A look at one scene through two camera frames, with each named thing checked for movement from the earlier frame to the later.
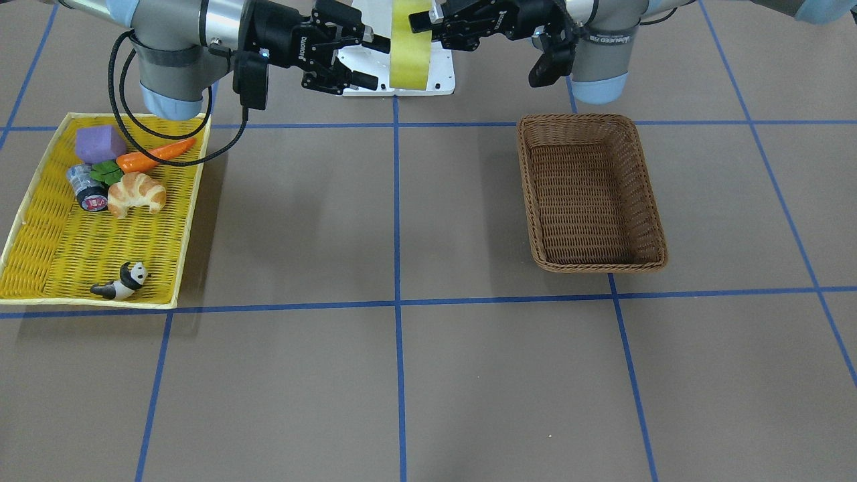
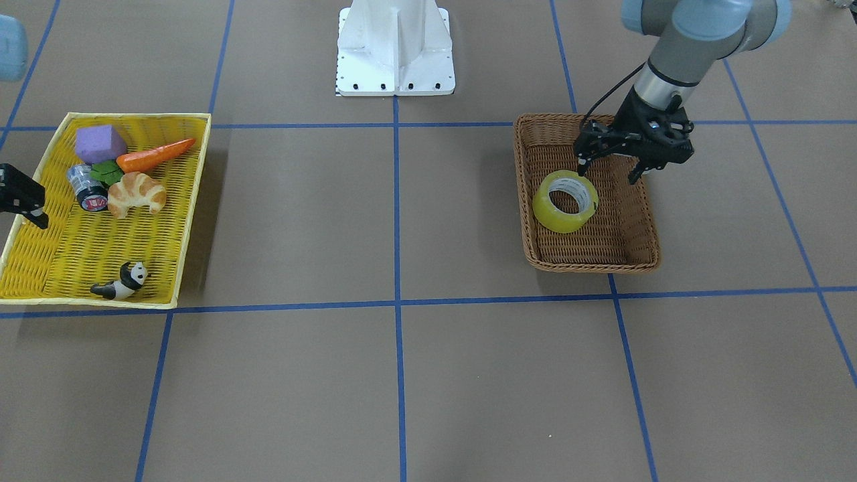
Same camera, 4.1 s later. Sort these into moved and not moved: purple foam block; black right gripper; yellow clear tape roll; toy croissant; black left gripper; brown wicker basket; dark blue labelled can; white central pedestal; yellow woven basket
Moved: black right gripper; yellow clear tape roll; black left gripper
Not moved: brown wicker basket; dark blue labelled can; white central pedestal; yellow woven basket; toy croissant; purple foam block
